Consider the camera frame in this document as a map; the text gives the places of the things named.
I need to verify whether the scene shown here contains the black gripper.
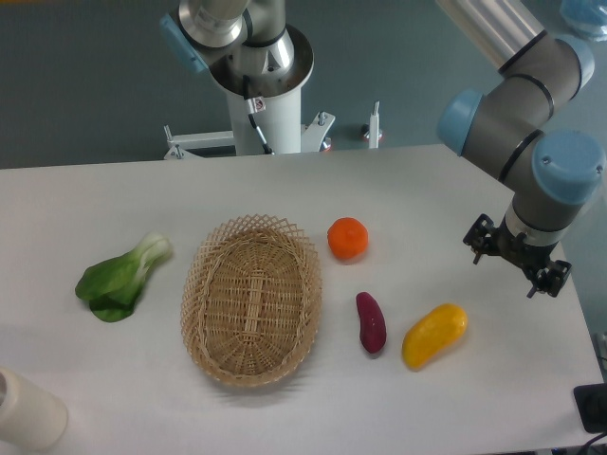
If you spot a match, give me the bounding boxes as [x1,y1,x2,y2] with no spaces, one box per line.
[463,213,572,299]

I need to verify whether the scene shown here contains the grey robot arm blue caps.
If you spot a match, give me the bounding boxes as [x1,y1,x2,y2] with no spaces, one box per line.
[159,1,606,297]

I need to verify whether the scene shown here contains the yellow mango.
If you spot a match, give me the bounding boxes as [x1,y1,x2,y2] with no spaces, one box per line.
[401,302,469,371]

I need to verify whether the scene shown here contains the purple sweet potato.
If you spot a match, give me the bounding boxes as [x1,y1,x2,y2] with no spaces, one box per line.
[356,292,387,355]

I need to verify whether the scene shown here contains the black device at table edge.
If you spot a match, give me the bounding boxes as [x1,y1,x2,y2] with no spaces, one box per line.
[573,383,606,433]

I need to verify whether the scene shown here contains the orange tangerine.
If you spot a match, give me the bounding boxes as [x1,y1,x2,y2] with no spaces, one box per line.
[327,217,369,261]

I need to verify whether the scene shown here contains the blue object top right corner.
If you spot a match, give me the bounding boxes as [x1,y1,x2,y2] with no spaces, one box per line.
[560,0,606,42]

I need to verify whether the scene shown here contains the woven wicker basket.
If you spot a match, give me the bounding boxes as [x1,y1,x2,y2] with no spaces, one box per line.
[180,214,322,388]

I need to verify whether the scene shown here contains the green bok choy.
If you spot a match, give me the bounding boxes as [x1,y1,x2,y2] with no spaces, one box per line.
[75,232,173,323]

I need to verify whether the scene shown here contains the cream cylindrical bottle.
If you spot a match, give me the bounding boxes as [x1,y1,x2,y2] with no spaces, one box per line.
[1,367,68,451]

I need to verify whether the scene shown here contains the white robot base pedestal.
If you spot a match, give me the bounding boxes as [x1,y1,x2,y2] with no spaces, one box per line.
[160,15,336,159]

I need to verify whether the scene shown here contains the black cable on pedestal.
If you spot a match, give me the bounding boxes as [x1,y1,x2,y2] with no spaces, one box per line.
[241,74,275,155]

